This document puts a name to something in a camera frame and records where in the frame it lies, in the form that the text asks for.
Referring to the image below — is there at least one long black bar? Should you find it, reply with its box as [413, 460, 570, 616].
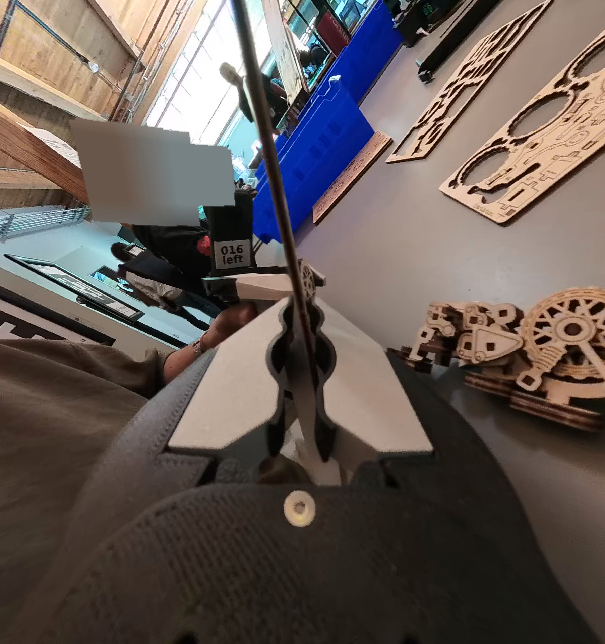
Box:
[415, 0, 504, 81]

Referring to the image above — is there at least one pale standing panel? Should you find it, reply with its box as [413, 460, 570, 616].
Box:
[262, 0, 303, 106]

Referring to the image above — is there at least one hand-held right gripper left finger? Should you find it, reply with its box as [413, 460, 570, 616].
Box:
[167, 297, 295, 469]

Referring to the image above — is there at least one black charger with green display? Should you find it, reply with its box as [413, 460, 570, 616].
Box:
[395, 0, 454, 46]

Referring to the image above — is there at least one wooden sheet with round holes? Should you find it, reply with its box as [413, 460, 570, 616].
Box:
[439, 50, 605, 225]

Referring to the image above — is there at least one person's left forearm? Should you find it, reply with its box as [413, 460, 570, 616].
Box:
[162, 342, 218, 385]

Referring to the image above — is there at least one assembled wooden model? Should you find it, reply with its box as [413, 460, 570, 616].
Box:
[400, 287, 605, 433]

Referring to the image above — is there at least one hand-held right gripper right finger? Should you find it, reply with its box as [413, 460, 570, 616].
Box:
[307, 297, 435, 471]

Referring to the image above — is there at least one person's left hand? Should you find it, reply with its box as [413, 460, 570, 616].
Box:
[204, 302, 263, 353]

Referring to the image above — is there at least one wooden gear wheel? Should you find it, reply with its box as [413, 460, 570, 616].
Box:
[297, 258, 319, 305]

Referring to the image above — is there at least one grey desk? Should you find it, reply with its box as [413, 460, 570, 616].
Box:
[277, 0, 605, 644]

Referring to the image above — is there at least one dark brown engraved board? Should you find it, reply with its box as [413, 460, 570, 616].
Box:
[312, 131, 394, 225]

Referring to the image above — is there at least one wooden gear sheet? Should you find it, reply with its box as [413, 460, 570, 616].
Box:
[230, 0, 333, 464]

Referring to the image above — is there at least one wooden sheet with small cutouts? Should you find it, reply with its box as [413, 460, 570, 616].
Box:
[385, 0, 554, 164]

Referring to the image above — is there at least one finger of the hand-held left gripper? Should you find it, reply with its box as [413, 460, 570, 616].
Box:
[252, 268, 328, 287]
[234, 274, 303, 302]

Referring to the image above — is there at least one blue bin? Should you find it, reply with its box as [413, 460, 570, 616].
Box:
[252, 75, 376, 242]
[277, 0, 404, 147]

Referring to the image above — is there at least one person's olive shirt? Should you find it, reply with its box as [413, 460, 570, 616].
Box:
[0, 338, 192, 644]

